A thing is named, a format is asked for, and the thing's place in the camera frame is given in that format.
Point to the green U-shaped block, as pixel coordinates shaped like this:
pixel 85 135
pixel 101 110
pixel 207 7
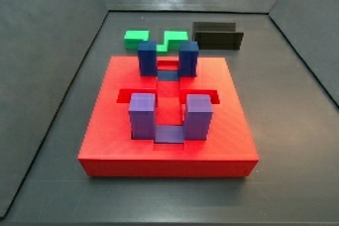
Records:
pixel 173 39

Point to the blue U-shaped block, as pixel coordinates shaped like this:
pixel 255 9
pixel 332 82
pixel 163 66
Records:
pixel 169 70

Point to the red slotted board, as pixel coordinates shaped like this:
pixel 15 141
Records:
pixel 110 153

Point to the black angled bracket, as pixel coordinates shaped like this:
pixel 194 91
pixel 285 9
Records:
pixel 217 36

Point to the purple U-shaped block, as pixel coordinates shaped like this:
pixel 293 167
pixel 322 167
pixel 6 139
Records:
pixel 198 117

